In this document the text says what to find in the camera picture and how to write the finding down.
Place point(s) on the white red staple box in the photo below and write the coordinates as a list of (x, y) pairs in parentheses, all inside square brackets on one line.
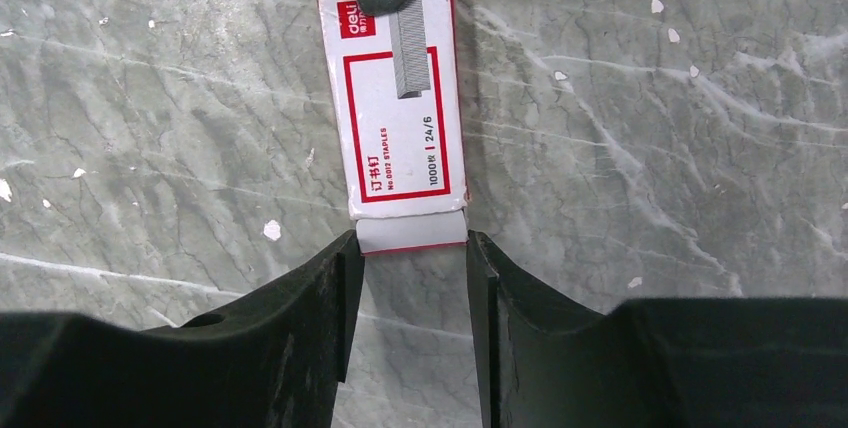
[(395, 91)]

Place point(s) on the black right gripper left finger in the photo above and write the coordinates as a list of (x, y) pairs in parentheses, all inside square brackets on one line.
[(271, 358)]

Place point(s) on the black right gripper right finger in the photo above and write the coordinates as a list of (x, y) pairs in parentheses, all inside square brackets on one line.
[(545, 360)]

